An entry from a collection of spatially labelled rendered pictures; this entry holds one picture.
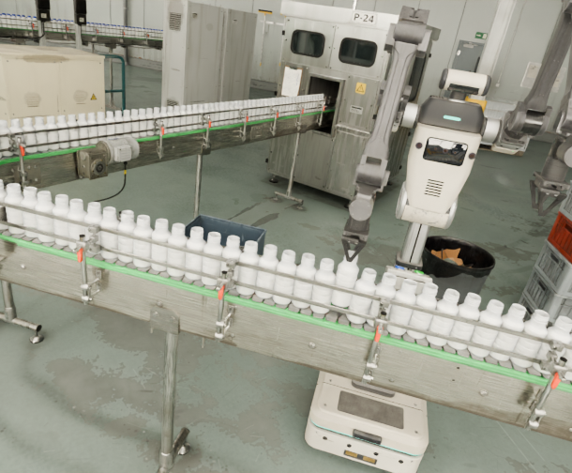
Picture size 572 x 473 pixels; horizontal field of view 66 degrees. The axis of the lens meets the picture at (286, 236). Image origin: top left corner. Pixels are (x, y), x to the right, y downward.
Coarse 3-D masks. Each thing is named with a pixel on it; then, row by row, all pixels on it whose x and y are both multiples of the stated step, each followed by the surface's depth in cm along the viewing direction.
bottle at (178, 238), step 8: (176, 224) 135; (176, 232) 133; (184, 232) 134; (168, 240) 134; (176, 240) 133; (184, 240) 134; (168, 248) 135; (168, 256) 136; (176, 256) 135; (184, 256) 136; (176, 264) 136; (184, 264) 138; (168, 272) 138; (176, 272) 137; (184, 272) 139
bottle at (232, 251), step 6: (228, 240) 131; (234, 240) 130; (228, 246) 131; (234, 246) 131; (222, 252) 132; (228, 252) 131; (234, 252) 131; (240, 252) 133; (228, 258) 131; (234, 258) 131; (222, 264) 133; (234, 270) 133; (234, 276) 134; (228, 288) 136
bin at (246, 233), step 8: (200, 216) 196; (208, 216) 196; (192, 224) 190; (200, 224) 199; (208, 224) 198; (216, 224) 197; (224, 224) 196; (232, 224) 195; (240, 224) 194; (208, 232) 199; (224, 232) 197; (232, 232) 196; (240, 232) 195; (248, 232) 194; (256, 232) 193; (264, 232) 190; (224, 240) 199; (240, 240) 197; (248, 240) 196; (256, 240) 195; (152, 328) 161
